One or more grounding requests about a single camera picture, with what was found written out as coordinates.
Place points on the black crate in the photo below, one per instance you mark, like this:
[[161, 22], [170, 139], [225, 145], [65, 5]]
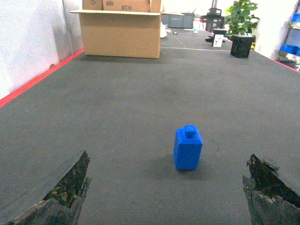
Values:
[[241, 45]]

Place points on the green potted plant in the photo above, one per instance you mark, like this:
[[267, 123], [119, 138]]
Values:
[[240, 18]]

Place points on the large cardboard box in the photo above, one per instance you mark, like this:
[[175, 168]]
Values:
[[123, 28]]

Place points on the white sign stand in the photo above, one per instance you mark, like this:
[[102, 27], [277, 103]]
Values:
[[218, 36]]

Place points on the blue block part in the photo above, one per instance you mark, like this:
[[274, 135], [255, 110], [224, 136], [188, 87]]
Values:
[[187, 148]]

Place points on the grey storage bins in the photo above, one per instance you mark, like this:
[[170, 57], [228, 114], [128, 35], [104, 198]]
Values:
[[178, 20]]

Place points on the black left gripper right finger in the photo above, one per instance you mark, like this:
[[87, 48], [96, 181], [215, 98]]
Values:
[[270, 201]]

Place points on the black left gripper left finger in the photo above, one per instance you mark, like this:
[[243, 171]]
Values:
[[43, 191]]

